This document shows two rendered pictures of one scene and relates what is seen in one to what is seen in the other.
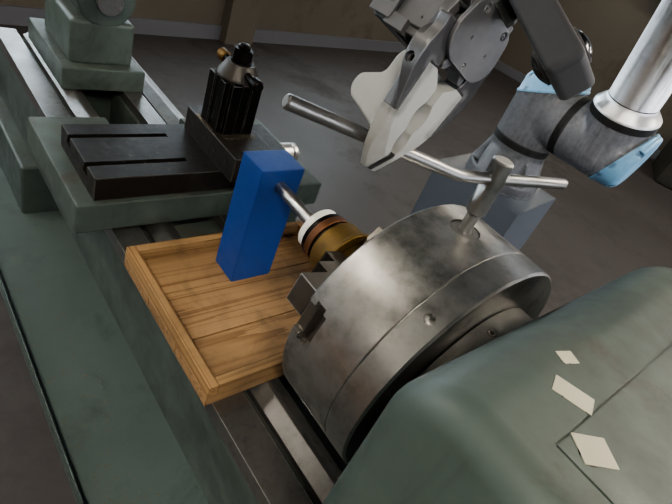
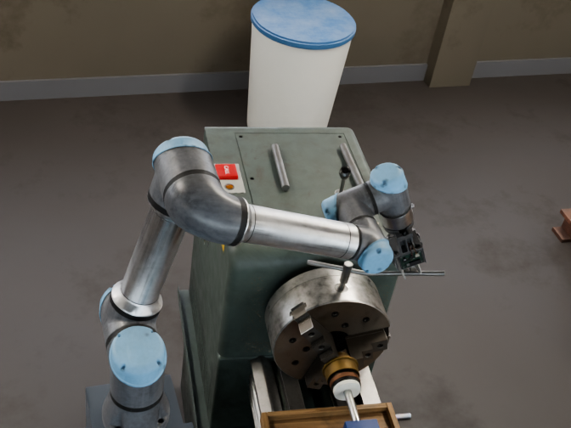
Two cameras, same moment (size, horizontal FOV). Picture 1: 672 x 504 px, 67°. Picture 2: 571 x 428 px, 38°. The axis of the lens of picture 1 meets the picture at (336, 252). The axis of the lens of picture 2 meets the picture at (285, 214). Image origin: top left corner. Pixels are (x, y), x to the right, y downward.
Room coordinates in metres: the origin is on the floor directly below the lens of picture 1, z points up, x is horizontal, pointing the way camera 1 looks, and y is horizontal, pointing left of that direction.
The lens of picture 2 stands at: (1.86, 0.61, 2.69)
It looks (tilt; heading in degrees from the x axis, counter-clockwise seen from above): 39 degrees down; 214
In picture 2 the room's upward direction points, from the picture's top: 10 degrees clockwise
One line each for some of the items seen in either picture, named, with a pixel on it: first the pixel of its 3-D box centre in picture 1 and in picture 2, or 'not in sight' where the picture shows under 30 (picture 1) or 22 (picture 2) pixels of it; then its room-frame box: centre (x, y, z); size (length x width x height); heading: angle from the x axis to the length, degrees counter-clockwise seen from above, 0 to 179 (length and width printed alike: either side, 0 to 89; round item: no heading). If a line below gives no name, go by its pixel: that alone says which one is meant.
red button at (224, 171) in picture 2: not in sight; (226, 172); (0.39, -0.62, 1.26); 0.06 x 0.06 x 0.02; 52
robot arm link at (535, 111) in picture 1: (545, 108); (137, 363); (1.04, -0.26, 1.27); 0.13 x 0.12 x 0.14; 57
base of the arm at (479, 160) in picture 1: (511, 159); (136, 400); (1.05, -0.25, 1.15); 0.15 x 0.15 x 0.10
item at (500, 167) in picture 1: (477, 208); (343, 280); (0.49, -0.12, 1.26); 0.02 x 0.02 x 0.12
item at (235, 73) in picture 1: (239, 69); not in sight; (0.93, 0.31, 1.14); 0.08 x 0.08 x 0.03
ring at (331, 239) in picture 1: (341, 254); (342, 373); (0.58, -0.01, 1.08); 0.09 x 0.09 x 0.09; 52
